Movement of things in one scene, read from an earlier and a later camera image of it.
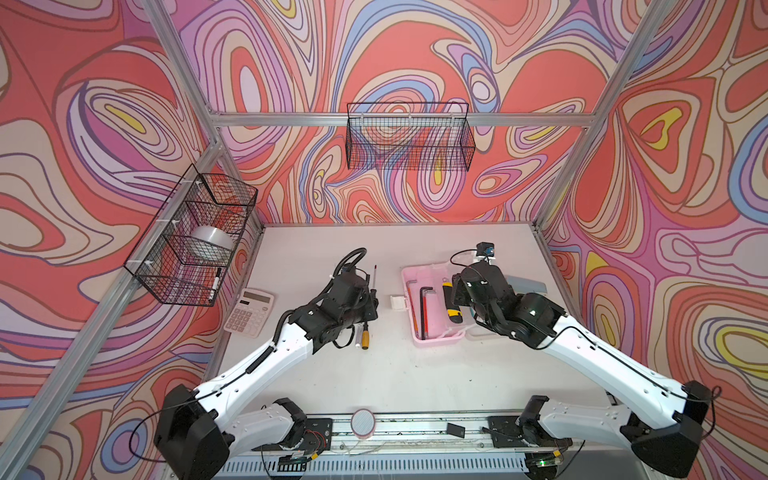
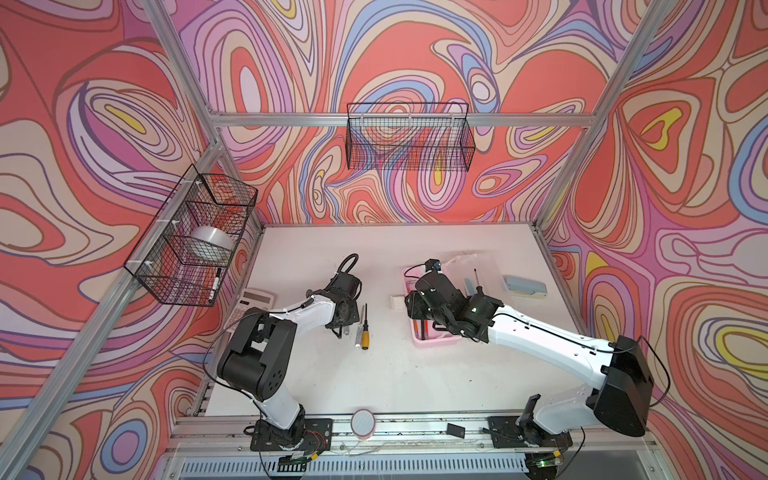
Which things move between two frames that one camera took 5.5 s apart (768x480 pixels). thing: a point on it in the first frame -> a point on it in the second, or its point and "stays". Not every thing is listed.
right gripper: [459, 289] -> [413, 305]
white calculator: [250, 312] stays
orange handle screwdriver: [365, 336] stays
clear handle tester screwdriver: [373, 291] -> [359, 335]
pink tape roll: [363, 424] stays
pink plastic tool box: [426, 304] stays
